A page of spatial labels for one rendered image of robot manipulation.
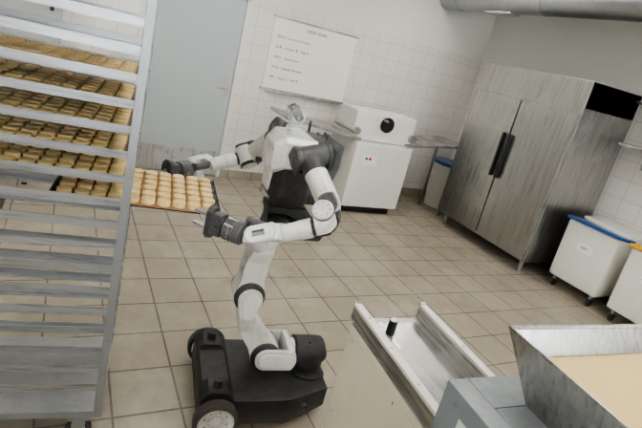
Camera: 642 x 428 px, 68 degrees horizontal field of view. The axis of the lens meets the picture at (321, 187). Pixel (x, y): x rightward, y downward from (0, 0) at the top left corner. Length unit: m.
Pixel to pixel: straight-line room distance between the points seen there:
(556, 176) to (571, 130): 0.47
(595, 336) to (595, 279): 4.10
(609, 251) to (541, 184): 0.87
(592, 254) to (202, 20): 4.60
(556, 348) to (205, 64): 4.95
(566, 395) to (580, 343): 0.23
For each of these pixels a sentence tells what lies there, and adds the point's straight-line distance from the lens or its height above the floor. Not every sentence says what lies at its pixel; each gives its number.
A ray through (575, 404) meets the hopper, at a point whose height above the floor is 1.28.
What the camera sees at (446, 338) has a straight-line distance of 1.85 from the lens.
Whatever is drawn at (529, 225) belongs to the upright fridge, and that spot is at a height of 0.54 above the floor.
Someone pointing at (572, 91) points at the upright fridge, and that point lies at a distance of 5.38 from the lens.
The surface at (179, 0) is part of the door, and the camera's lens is 5.52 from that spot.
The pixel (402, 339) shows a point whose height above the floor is 0.84.
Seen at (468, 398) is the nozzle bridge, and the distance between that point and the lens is 1.05.
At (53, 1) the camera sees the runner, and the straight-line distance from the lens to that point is 1.77.
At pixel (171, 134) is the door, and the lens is 5.69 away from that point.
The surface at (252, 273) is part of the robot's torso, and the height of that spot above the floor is 0.72.
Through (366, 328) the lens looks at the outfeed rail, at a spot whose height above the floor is 0.87.
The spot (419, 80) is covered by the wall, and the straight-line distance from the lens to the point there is 6.86.
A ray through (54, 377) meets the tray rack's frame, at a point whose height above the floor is 0.15.
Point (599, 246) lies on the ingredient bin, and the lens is 5.29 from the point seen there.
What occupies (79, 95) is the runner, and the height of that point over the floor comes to 1.41.
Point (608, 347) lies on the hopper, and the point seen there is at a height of 1.28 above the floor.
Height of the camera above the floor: 1.74
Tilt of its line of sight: 16 degrees down
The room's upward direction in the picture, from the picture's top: 14 degrees clockwise
